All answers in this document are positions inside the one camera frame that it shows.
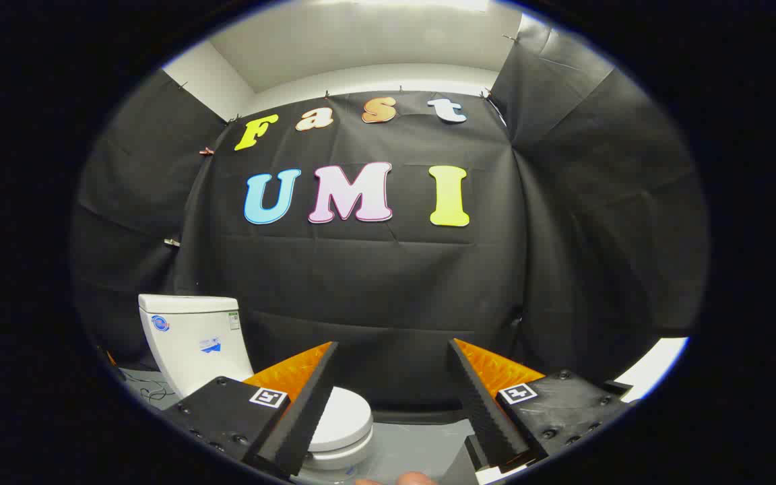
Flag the thin floor cables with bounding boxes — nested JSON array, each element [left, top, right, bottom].
[[122, 376, 177, 406]]

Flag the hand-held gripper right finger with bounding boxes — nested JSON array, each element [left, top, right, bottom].
[[446, 337, 637, 472]]

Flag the white toilet lid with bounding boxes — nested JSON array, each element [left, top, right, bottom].
[[309, 387, 374, 453]]

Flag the white toilet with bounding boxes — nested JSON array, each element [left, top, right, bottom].
[[137, 294, 375, 480]]

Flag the black backdrop cloth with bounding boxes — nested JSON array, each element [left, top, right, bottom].
[[71, 17, 711, 418]]

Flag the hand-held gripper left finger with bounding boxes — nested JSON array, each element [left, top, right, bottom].
[[161, 340, 340, 479]]

